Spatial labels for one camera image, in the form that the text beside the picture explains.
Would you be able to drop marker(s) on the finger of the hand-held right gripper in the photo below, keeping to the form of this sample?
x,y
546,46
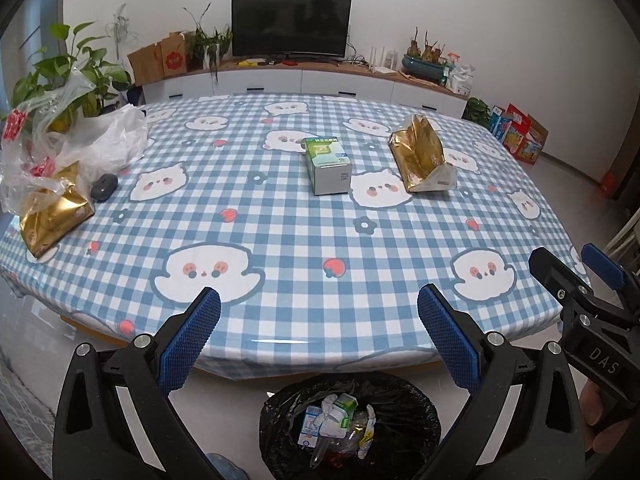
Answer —
x,y
605,266
555,275

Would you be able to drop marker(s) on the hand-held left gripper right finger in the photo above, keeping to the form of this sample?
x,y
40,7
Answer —
x,y
447,335

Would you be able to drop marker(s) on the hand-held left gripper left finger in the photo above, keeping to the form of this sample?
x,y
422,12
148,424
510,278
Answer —
x,y
192,335

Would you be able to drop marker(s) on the black-lined trash bin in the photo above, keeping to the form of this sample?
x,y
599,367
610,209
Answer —
x,y
410,420

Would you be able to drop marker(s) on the white green-striped medicine box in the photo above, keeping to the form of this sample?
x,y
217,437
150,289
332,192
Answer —
x,y
346,402

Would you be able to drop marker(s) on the yellow silver snack wrapper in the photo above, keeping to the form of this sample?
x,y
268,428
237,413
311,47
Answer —
x,y
367,435

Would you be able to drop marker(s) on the clear bag with gold wrappers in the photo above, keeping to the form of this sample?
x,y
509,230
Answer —
x,y
352,435

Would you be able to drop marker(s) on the white tissue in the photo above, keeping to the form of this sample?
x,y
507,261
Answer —
x,y
330,407

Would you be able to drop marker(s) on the blue white milk carton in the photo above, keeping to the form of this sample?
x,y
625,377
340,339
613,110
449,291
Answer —
x,y
309,427

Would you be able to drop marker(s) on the clear plastic tube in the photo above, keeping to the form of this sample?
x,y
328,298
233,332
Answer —
x,y
320,455

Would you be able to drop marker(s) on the gold paper bag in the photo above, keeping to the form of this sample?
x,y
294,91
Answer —
x,y
417,155

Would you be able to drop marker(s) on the green white carton box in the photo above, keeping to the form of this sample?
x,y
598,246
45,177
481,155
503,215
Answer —
x,y
327,167

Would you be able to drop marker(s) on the person's right hand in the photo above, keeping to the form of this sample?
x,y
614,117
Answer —
x,y
592,410

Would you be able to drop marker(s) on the blue checkered tablecloth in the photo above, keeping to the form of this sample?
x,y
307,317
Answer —
x,y
280,240

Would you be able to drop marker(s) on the blue shoe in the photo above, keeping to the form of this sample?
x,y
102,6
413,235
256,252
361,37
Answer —
x,y
225,467

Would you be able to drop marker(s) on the red colourful cardboard box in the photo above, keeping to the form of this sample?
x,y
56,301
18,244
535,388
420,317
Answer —
x,y
525,140

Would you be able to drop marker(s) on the blue cardboard box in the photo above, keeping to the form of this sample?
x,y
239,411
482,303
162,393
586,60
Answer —
x,y
500,121

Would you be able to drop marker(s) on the dark grey computer mouse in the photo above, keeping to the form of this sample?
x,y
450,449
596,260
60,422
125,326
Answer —
x,y
104,187

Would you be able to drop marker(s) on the grey patterned rug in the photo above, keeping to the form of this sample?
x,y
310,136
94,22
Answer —
x,y
22,395

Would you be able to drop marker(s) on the small gold foil bag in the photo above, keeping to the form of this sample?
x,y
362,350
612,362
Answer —
x,y
55,217

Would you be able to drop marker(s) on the small potted green plant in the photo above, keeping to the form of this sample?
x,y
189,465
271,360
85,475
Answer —
x,y
477,110

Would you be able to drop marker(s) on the white plastic bag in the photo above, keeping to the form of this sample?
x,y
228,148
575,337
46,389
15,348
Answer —
x,y
115,140

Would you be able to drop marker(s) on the white paper bag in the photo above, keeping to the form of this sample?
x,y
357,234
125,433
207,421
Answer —
x,y
462,82

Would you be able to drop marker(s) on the spray bottle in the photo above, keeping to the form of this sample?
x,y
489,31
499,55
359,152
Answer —
x,y
453,60

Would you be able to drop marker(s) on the clear red-print plastic bag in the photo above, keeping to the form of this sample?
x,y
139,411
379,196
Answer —
x,y
30,160

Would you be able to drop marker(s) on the blue bonsai planter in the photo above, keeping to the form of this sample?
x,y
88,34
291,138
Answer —
x,y
422,67

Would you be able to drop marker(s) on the white router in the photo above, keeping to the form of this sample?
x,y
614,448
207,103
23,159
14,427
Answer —
x,y
382,69

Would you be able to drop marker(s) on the brown cardboard box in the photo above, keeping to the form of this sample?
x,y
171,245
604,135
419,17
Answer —
x,y
157,62

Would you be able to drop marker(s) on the flat yellow item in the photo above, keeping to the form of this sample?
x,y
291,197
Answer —
x,y
250,63

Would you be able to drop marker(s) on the white television cabinet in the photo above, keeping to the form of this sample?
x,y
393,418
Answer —
x,y
320,82

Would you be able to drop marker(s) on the long-leaf potted plant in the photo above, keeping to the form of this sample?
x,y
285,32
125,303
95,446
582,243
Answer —
x,y
207,45

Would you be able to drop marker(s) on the large pothos plant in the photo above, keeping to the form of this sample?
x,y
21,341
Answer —
x,y
60,67

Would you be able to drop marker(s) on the black curved television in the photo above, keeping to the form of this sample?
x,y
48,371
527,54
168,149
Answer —
x,y
290,25

